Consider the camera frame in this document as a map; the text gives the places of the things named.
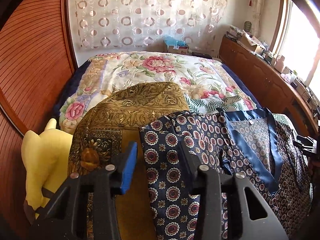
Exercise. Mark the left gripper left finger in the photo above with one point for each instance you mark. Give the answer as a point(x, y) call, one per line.
point(65, 215)

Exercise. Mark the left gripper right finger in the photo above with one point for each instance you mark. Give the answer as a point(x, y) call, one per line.
point(248, 214)

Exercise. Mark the navy patterned pajama pants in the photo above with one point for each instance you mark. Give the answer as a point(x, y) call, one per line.
point(175, 209)

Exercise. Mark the navy patterned pajama top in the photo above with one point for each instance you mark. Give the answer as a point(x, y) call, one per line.
point(255, 143)

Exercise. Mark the yellow plush toy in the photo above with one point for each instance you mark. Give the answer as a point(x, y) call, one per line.
point(45, 157)

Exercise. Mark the long wooden sideboard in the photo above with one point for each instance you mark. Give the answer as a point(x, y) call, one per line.
point(268, 87)

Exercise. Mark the pink bottle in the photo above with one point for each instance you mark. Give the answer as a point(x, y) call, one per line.
point(279, 65)

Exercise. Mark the golden patterned folded cloth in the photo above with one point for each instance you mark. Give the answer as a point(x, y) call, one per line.
point(106, 130)

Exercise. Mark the palm leaf print sheet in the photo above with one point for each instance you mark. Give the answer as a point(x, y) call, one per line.
point(241, 109)

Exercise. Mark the open cardboard box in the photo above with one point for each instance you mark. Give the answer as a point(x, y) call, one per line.
point(251, 43)

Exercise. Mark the floral quilt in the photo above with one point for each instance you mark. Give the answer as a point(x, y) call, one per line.
point(197, 77)

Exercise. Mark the wooden slatted wardrobe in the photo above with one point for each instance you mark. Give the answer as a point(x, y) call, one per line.
point(37, 60)

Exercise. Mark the circle patterned sheer curtain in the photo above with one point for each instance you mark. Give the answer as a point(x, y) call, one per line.
point(132, 24)

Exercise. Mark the window with wooden frame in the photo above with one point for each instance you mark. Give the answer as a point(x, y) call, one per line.
point(298, 42)

